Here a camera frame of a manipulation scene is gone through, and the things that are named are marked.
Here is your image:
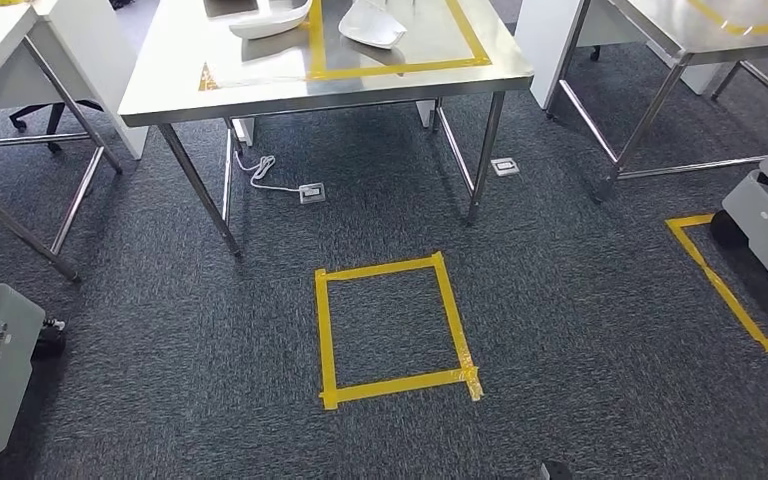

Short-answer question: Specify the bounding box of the white curved plastic part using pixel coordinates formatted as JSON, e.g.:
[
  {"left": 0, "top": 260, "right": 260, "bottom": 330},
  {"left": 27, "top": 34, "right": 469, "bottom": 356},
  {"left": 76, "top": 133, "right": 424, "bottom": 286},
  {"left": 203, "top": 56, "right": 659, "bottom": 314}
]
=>
[
  {"left": 338, "top": 0, "right": 409, "bottom": 50},
  {"left": 228, "top": 0, "right": 314, "bottom": 41}
]

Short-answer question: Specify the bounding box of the stainless steel workbench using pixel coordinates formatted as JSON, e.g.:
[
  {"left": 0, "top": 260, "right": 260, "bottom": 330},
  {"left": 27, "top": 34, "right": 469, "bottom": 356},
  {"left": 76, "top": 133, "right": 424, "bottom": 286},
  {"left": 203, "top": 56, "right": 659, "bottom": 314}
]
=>
[{"left": 117, "top": 0, "right": 536, "bottom": 260}]

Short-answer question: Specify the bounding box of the yellow floor tape rectangle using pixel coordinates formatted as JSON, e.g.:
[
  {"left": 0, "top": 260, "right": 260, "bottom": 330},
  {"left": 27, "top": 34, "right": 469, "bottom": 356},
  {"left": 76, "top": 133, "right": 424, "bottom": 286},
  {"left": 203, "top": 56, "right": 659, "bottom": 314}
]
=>
[{"left": 314, "top": 250, "right": 485, "bottom": 411}]

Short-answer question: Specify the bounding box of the white table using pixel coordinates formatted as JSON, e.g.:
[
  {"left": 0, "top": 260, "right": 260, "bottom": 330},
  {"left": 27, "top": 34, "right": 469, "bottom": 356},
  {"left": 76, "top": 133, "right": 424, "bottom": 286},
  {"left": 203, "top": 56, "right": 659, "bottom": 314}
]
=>
[
  {"left": 515, "top": 0, "right": 723, "bottom": 111},
  {"left": 0, "top": 0, "right": 151, "bottom": 285}
]

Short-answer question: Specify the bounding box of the yellow floor tape strip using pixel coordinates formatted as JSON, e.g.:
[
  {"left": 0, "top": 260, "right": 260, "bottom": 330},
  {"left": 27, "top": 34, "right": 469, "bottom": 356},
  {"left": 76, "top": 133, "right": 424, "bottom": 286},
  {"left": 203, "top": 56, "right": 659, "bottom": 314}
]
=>
[{"left": 664, "top": 213, "right": 768, "bottom": 354}]

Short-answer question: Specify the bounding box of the stainless steel table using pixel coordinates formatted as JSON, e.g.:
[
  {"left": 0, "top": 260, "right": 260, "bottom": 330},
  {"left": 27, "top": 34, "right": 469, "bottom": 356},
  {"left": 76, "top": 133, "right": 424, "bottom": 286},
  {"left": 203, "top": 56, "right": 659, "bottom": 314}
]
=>
[{"left": 546, "top": 0, "right": 768, "bottom": 203}]

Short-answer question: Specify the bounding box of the black office chair base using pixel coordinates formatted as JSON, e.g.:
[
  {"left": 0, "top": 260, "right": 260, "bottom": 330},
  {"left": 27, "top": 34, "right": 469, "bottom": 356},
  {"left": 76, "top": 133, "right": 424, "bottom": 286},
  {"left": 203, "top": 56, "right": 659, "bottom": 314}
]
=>
[{"left": 8, "top": 99, "right": 105, "bottom": 155}]

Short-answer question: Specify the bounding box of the white socket cable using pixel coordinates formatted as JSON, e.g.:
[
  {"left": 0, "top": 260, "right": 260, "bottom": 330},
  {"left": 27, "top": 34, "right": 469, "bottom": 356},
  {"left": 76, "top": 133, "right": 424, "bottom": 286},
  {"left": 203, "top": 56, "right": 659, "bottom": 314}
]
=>
[{"left": 233, "top": 150, "right": 302, "bottom": 195}]

